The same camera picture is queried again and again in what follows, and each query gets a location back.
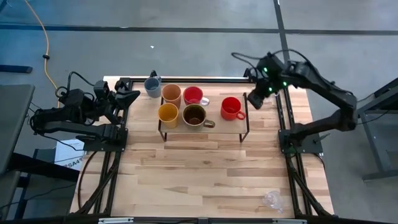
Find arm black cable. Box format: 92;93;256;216
55;70;96;99
231;49;301;78

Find crimson mug white handle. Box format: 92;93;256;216
183;86;210;107

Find terracotta cup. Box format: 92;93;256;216
161;83;182;109

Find olive mug gold handle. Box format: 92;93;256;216
182;103;216;132

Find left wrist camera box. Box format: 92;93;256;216
93;80;110;101

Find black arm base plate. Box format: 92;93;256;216
278;129;331;155
75;127;129;152

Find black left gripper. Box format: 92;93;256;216
104;79;141;125

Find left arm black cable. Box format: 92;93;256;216
55;70;96;99

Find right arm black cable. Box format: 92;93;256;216
231;49;301;78

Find black side table frame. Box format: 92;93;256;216
6;148;81;218

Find red mug red handle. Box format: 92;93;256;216
220;96;246;121

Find grey metal stand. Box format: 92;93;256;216
353;77;398;182

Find black metal table frame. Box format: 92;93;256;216
70;76;335;218

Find dark flat floor bar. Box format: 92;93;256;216
0;64;34;74

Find white printed paper sheet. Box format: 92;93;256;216
54;139;85;171

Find thick black floor cable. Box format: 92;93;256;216
76;151;98;210

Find grey side table top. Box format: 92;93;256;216
0;83;35;175

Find grey blue mug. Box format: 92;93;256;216
144;75;163;99

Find silver edge bracket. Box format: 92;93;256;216
98;217;134;224
272;218;308;224

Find wooden shelf black metal legs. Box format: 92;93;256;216
157;90;251;143

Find yellow extension cable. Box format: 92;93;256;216
24;0;60;108

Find yellow cup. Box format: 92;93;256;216
157;103;180;129

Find clear glass mug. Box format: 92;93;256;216
262;190;285;214

